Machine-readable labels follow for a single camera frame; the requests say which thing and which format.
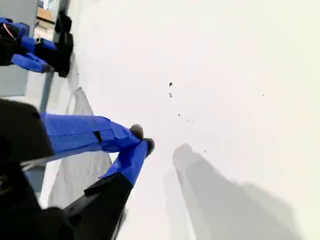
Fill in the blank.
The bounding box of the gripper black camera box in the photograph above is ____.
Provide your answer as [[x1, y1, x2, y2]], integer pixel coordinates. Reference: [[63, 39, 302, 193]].
[[53, 11, 75, 79]]

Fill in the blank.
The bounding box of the grey striped towel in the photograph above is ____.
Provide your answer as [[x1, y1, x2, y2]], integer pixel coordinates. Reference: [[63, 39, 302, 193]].
[[47, 86, 113, 210]]

